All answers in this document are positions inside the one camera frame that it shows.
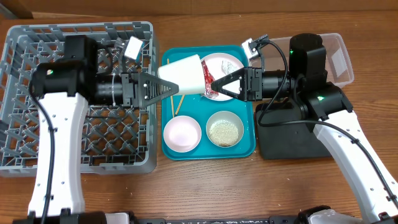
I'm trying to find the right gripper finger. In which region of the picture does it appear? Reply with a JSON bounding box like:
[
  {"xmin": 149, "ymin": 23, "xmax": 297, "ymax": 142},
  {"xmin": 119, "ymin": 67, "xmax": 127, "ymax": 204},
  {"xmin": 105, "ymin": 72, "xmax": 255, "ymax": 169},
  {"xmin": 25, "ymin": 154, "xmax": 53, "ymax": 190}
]
[
  {"xmin": 211, "ymin": 81, "xmax": 246, "ymax": 101},
  {"xmin": 214, "ymin": 67, "xmax": 247, "ymax": 86}
]

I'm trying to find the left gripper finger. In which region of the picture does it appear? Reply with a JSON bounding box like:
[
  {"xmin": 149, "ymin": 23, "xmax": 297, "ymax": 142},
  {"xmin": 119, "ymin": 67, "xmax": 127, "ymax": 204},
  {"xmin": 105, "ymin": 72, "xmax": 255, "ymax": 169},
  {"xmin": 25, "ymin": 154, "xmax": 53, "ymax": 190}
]
[
  {"xmin": 138, "ymin": 73, "xmax": 174, "ymax": 90},
  {"xmin": 138, "ymin": 82, "xmax": 179, "ymax": 108}
]

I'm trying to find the red snack wrapper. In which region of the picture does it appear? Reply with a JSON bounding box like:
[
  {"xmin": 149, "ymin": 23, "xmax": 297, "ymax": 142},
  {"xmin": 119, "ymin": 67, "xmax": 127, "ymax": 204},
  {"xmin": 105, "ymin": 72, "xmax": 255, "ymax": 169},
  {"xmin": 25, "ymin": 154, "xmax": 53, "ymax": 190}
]
[{"xmin": 201, "ymin": 60, "xmax": 218, "ymax": 98}]

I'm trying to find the white napkin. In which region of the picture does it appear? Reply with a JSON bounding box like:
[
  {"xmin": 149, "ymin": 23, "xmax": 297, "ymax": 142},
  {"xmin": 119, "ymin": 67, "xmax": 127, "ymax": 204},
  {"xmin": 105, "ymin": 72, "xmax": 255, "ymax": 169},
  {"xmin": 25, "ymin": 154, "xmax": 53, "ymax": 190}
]
[{"xmin": 221, "ymin": 60, "xmax": 239, "ymax": 75}]

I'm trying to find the white paper cup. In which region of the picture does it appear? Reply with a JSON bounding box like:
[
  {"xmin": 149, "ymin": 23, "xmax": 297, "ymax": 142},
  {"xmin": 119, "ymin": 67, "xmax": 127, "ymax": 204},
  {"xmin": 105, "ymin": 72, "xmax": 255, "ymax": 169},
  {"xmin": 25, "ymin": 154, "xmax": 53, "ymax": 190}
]
[{"xmin": 158, "ymin": 55, "xmax": 205, "ymax": 95}]

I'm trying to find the metal bowl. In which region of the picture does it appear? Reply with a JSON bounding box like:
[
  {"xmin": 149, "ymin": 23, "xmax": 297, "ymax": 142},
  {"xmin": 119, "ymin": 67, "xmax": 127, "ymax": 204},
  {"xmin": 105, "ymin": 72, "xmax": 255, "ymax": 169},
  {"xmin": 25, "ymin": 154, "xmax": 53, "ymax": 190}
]
[{"xmin": 206, "ymin": 111, "xmax": 244, "ymax": 147}]

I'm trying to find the white rice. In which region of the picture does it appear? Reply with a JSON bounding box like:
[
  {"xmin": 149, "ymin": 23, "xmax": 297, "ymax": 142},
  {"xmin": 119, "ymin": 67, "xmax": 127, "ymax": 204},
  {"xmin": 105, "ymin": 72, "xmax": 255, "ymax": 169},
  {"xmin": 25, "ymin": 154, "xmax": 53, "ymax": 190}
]
[{"xmin": 209, "ymin": 120, "xmax": 239, "ymax": 147}]

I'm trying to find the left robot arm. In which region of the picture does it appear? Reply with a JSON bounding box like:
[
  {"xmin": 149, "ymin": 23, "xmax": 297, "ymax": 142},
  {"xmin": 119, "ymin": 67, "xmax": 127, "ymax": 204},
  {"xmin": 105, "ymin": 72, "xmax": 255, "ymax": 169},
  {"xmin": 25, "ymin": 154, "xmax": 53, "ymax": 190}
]
[{"xmin": 27, "ymin": 35, "xmax": 179, "ymax": 223}]

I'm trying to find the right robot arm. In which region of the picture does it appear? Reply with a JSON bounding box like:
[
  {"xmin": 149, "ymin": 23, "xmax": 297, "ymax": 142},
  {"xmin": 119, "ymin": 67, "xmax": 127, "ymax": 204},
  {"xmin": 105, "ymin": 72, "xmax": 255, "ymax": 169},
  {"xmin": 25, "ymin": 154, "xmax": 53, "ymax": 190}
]
[{"xmin": 211, "ymin": 33, "xmax": 397, "ymax": 223}]

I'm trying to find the large white plate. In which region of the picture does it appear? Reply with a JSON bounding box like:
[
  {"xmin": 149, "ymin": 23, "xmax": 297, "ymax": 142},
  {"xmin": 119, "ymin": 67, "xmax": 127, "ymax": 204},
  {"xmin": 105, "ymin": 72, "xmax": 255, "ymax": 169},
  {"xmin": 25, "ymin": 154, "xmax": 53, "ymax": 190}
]
[{"xmin": 201, "ymin": 53, "xmax": 244, "ymax": 101}]

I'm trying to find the left wooden chopstick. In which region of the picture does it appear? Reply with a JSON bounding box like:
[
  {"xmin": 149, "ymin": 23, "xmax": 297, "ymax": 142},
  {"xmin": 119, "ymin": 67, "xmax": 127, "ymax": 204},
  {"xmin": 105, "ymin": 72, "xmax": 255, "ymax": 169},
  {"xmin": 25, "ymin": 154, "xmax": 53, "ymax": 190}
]
[{"xmin": 167, "ymin": 58, "xmax": 175, "ymax": 118}]

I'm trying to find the wooden chopstick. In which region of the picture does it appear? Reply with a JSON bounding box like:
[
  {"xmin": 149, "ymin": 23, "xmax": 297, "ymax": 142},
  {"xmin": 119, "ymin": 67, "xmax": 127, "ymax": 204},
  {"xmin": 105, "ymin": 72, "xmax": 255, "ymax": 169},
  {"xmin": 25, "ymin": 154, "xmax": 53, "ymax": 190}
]
[
  {"xmin": 174, "ymin": 95, "xmax": 185, "ymax": 116},
  {"xmin": 167, "ymin": 58, "xmax": 175, "ymax": 118}
]

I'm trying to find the clear plastic bin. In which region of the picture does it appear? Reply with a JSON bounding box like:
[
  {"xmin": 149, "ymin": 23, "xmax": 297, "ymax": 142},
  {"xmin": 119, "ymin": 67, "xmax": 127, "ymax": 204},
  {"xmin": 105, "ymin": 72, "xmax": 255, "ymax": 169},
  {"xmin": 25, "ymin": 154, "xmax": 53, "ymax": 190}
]
[{"xmin": 238, "ymin": 33, "xmax": 354, "ymax": 101}]

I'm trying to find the right wooden chopstick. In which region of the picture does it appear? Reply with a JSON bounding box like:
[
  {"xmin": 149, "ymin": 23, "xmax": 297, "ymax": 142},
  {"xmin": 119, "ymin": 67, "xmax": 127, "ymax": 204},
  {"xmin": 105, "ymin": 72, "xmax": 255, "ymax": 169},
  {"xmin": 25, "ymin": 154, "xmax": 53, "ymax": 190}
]
[{"xmin": 174, "ymin": 95, "xmax": 185, "ymax": 116}]

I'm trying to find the teal serving tray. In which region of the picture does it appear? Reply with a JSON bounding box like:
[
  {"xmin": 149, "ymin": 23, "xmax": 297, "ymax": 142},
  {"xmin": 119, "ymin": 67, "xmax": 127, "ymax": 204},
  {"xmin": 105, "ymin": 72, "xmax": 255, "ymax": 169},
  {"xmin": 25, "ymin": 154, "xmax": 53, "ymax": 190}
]
[{"xmin": 162, "ymin": 45, "xmax": 256, "ymax": 161}]

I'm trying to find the small pink plate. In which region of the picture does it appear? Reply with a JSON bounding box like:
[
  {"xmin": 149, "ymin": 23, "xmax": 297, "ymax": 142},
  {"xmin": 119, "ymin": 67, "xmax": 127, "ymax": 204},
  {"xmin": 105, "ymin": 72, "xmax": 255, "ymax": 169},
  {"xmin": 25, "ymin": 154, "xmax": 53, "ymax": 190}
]
[{"xmin": 163, "ymin": 116, "xmax": 201, "ymax": 153}]

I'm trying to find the grey plastic dish rack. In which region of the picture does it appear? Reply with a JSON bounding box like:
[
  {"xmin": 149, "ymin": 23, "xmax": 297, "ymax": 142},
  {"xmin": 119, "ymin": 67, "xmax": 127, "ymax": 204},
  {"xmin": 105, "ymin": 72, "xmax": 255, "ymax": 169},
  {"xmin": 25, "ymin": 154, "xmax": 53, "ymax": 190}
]
[{"xmin": 1, "ymin": 21, "xmax": 159, "ymax": 177}]

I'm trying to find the black plastic tray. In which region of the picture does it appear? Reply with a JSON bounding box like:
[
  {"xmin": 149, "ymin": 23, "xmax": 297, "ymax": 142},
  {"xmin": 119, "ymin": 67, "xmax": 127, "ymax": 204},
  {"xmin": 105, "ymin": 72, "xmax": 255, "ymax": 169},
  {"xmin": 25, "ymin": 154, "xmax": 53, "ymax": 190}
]
[{"xmin": 256, "ymin": 100, "xmax": 331, "ymax": 160}]

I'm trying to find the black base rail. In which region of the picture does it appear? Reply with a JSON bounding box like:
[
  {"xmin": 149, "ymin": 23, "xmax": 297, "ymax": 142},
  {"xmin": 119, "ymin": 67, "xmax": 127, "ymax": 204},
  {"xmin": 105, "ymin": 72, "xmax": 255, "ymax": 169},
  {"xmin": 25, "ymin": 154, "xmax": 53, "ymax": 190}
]
[{"xmin": 131, "ymin": 215, "xmax": 301, "ymax": 224}]

